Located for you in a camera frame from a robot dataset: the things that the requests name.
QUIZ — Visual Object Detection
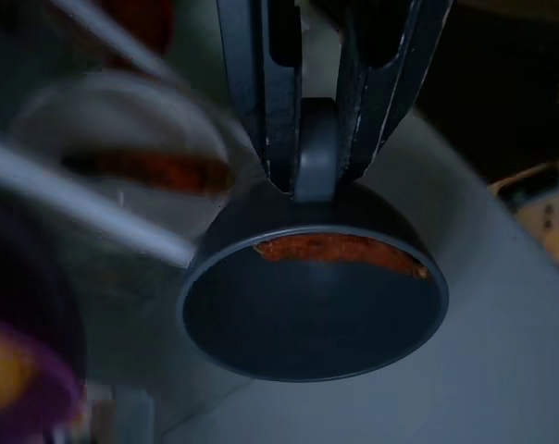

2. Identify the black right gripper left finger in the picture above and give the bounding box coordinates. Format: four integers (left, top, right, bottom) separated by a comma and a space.
216, 0, 304, 196

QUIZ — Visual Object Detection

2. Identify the orange-red food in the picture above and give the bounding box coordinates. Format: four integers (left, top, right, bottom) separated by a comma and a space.
253, 232, 430, 280

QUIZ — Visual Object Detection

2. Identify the grey fridge cabinet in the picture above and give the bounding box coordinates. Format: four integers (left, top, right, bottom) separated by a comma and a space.
0, 0, 559, 444

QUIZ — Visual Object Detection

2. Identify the clear bowl with red food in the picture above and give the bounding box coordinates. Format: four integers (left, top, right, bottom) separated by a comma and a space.
10, 72, 237, 232

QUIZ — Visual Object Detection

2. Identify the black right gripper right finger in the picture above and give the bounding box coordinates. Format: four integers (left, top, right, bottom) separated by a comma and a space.
336, 0, 455, 185

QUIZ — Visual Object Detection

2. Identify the white-rimmed fridge shelf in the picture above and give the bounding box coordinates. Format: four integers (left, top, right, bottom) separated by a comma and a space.
0, 132, 198, 268
42, 0, 170, 80

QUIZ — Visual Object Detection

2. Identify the yellow food package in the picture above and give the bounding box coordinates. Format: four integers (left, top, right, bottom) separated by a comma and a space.
489, 158, 559, 275

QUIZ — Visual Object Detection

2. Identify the dark grey bowl with handle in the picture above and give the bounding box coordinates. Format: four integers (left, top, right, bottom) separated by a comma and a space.
176, 96, 449, 383

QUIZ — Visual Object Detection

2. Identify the purple bowl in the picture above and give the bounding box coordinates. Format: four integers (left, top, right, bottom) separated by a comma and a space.
0, 317, 85, 444

